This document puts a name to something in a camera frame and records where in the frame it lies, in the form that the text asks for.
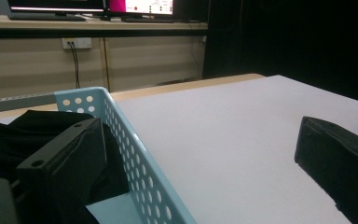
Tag dark computer monitor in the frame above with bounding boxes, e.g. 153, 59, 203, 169
7, 0, 106, 15

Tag black power cable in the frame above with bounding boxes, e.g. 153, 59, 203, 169
68, 41, 78, 90
72, 41, 81, 90

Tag black curtain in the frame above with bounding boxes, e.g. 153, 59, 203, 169
202, 0, 358, 105

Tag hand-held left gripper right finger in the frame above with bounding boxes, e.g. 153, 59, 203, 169
294, 116, 358, 224

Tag aluminium rail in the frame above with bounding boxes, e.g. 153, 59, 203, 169
0, 91, 57, 116

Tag light wooden table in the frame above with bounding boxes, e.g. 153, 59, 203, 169
0, 73, 265, 119

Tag white wall socket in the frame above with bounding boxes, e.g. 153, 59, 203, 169
62, 37, 92, 50

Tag black shorts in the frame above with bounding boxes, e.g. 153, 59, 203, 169
0, 109, 130, 224

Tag light blue plastic basket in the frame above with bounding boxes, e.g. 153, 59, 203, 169
0, 87, 198, 224

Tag monitor with pink screen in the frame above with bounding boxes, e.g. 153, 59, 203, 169
106, 0, 174, 17

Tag black keyboard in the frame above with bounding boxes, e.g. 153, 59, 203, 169
8, 13, 87, 22
120, 17, 175, 23

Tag long wooden desk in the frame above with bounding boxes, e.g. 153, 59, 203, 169
0, 12, 209, 101

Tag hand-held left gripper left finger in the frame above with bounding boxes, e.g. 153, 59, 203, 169
16, 117, 107, 224

